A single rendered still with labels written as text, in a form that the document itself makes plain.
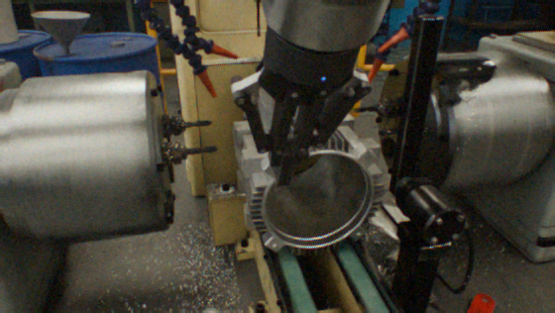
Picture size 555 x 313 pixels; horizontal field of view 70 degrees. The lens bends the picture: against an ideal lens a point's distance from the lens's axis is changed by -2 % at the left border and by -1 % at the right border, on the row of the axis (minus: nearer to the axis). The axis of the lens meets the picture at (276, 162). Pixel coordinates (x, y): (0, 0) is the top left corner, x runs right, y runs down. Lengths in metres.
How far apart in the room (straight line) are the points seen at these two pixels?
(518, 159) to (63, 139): 0.66
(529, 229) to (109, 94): 0.76
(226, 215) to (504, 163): 0.49
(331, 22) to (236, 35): 0.57
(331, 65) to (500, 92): 0.44
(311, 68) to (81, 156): 0.34
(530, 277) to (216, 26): 0.75
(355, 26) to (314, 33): 0.03
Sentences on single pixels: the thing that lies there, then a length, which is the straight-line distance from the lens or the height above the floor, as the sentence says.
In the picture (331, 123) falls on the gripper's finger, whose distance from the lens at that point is 0.41.
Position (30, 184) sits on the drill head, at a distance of 0.57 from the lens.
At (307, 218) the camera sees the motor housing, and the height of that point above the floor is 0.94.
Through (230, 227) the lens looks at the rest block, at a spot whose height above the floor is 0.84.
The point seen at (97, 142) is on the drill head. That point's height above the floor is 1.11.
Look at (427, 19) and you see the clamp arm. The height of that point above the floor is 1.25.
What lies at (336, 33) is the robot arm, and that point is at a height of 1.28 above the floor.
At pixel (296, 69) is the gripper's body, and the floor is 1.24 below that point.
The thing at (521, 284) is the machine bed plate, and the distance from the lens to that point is 0.85.
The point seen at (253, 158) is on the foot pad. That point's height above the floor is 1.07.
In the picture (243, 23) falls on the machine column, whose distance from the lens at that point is 0.83.
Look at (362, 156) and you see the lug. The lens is 0.54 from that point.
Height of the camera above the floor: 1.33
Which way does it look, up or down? 29 degrees down
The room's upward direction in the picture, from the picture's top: straight up
